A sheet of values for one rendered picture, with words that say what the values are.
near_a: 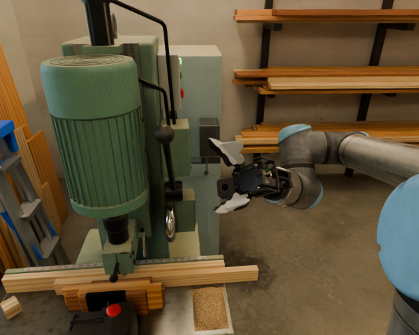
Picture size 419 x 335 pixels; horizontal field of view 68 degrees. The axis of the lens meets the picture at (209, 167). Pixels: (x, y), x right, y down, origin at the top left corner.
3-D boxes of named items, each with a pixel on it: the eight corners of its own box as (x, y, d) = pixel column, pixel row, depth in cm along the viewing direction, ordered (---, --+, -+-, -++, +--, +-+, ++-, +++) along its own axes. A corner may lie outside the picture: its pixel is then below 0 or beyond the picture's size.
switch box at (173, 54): (160, 111, 92) (156, 54, 85) (161, 102, 101) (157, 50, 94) (181, 110, 93) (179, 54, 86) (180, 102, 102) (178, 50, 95)
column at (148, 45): (104, 268, 106) (56, 42, 73) (115, 228, 126) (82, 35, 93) (169, 264, 108) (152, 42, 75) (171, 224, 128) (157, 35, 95)
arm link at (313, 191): (292, 177, 90) (295, 212, 87) (267, 170, 81) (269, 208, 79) (324, 171, 83) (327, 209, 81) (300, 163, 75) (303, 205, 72)
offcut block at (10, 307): (7, 320, 77) (4, 311, 76) (2, 312, 79) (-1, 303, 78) (22, 311, 80) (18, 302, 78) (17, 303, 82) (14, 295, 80)
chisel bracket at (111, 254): (106, 280, 78) (100, 254, 74) (116, 242, 90) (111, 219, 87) (136, 278, 79) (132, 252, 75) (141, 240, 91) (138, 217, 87)
